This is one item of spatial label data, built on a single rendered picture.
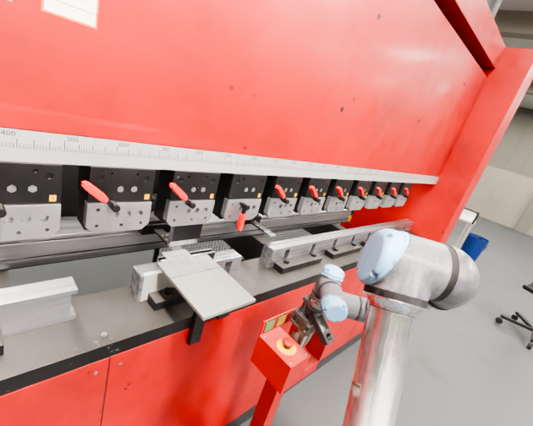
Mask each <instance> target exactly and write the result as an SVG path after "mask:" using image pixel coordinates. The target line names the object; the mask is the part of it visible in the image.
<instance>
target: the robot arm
mask: <svg viewBox="0 0 533 426"><path fill-rule="evenodd" d="M357 276H358V279H359V280H360V281H361V282H362V283H364V284H365V285H364V289H363V293H364V294H365V298H363V297H360V296H356V295H354V294H350V293H346V292H343V290H342V288H341V283H342V282H343V279H344V273H343V271H342V270H341V269H340V268H339V267H337V266H336V265H325V266H324V267H323V269H322V271H321V272H320V275H319V276H318V278H317V281H316V284H315V285H314V287H313V289H312V291H311V293H310V294H309V295H307V296H304V297H303V300H304V302H303V303H302V305H301V307H300V306H299V307H298V308H297V309H296V310H295V311H294V313H293V315H292V317H291V319H290V321H291V322H292V323H293V324H294V326H295V327H296V328H297V332H294V331H292V332H291V336H292V337H293V339H294V340H295V341H296V342H297V343H298V344H299V345H300V346H301V347H302V348H303V347H304V346H305V345H306V344H307V343H308V341H309V340H310V339H311V338H312V337H313V336H314V334H315V333H317V335H318V336H319V338H320V340H321V343H322V345H323V346H326V345H328V344H330V343H331V342H333V341H334V337H333V335H332V332H331V331H330V329H329V326H328V324H327V322H326V320H328V321H331V322H340V321H342V320H344V319H345V318H346V319H350V320H356V321H359V322H363V323H364V328H363V332H362V336H361V340H360V347H359V351H358V356H357V359H356V364H355V368H354V375H353V379H352V383H351V386H350V391H349V399H348V402H347V407H346V411H345V414H344V419H343V426H395V423H396V418H397V414H398V406H399V402H400V397H401V392H402V388H403V383H404V375H405V370H406V366H407V362H408V356H409V349H410V344H411V339H412V335H413V330H414V326H415V317H416V316H417V315H418V314H421V313H423V312H424V311H427V310H429V309H437V310H442V311H445V310H450V309H456V308H458V307H461V306H463V305H466V304H467V303H468V302H470V301H471V300H472V299H473V298H474V297H475V295H476V294H477V292H478V290H479V288H480V283H481V278H480V273H479V271H478V268H477V266H476V264H475V262H474V261H473V259H472V258H471V257H470V256H469V255H468V254H467V253H465V252H464V251H462V250H461V249H459V248H456V247H454V246H452V245H448V244H444V243H439V242H436V241H432V240H430V239H426V238H421V237H418V236H415V235H412V234H408V233H407V232H404V231H396V230H392V229H387V228H386V229H382V230H379V231H377V232H375V233H374V234H373V235H372V236H371V237H370V238H369V240H368V241H367V242H366V244H365V246H364V248H363V249H362V251H361V253H360V257H359V260H358V264H357ZM324 317H325V318H324Z"/></svg>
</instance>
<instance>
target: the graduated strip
mask: <svg viewBox="0 0 533 426"><path fill-rule="evenodd" d="M0 145H5V146H15V147H26V148H37V149H47V150H67V151H78V152H89V153H99V154H109V155H121V156H141V157H151V158H162V159H173V160H183V161H204V162H214V163H224V164H235V165H246V166H256V167H276V168H288V169H298V170H308V171H319V172H339V173H350V174H360V175H371V176H382V177H392V178H413V179H423V180H434V181H438V179H439V177H433V176H426V175H418V174H411V173H403V172H389V171H381V170H373V169H365V168H358V167H343V166H336V165H328V164H321V163H313V162H305V161H291V160H283V159H275V158H268V157H260V156H246V155H238V154H230V153H222V152H215V151H207V150H193V149H185V148H178V147H170V146H162V145H148V144H140V143H132V142H125V141H117V140H110V139H95V138H87V137H80V136H72V135H64V134H50V133H43V132H35V131H27V130H19V129H11V128H0Z"/></svg>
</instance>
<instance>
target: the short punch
mask: <svg viewBox="0 0 533 426"><path fill-rule="evenodd" d="M202 225H203V224H196V225H186V226H176V227H171V229H170V233H169V238H168V239H169V241H170V242H169V247H172V246H178V245H184V244H190V243H197V240H198V238H200V235H201V229H202Z"/></svg>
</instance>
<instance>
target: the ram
mask: <svg viewBox="0 0 533 426"><path fill-rule="evenodd" d="M486 79H487V76H486V75H485V74H484V72H483V71H482V69H481V67H480V66H479V65H478V63H477V62H476V60H475V59H474V58H473V57H472V55H471V54H470V52H469V50H468V49H467V48H466V46H465V45H464V43H463V42H462V41H461V40H460V38H459V36H458V35H457V33H456V32H455V30H454V29H453V27H452V26H451V24H449V22H448V21H447V19H446V18H445V16H444V15H443V13H442V12H441V10H440V9H439V7H438V6H437V5H436V4H435V2H434V1H433V0H100V1H99V12H98V22H97V30H95V29H92V28H90V27H87V26H84V25H81V24H78V23H75V22H73V21H70V20H67V19H63V18H60V17H58V16H55V15H53V14H49V13H46V12H43V11H41V0H12V2H10V1H8V0H0V128H11V129H19V130H27V131H35V132H43V133H50V134H64V135H72V136H80V137H87V138H95V139H110V140H117V141H125V142H132V143H140V144H148V145H162V146H170V147H178V148H185V149H193V150H207V151H215V152H222V153H230V154H238V155H246V156H260V157H268V158H275V159H283V160H291V161H305V162H313V163H321V164H328V165H336V166H343V167H358V168H365V169H373V170H381V171H389V172H403V173H411V174H418V175H426V176H433V177H440V175H441V173H442V170H443V168H444V167H445V165H446V163H447V161H448V158H449V156H450V154H451V152H452V150H453V148H454V146H455V144H456V142H457V140H458V138H459V136H460V133H461V131H462V129H463V127H464V125H465V123H466V121H467V119H468V117H469V115H470V113H471V111H472V109H473V106H474V105H475V102H476V100H477V98H478V96H479V94H480V93H481V90H482V88H483V86H484V84H485V82H486ZM0 161H14V162H30V163H46V164H62V165H78V166H94V167H126V168H141V169H157V170H174V171H190V172H220V173H237V174H253V175H269V176H285V177H301V178H332V179H348V180H365V181H380V182H396V183H428V184H437V181H434V180H423V179H413V178H402V177H382V176H371V175H360V174H350V173H339V172H319V171H308V170H298V169H288V168H276V167H256V166H246V165H235V164H224V163H214V162H204V161H183V160H173V159H162V158H151V157H141V156H121V155H109V154H99V153H89V152H78V151H67V150H47V149H37V148H26V147H15V146H5V145H0Z"/></svg>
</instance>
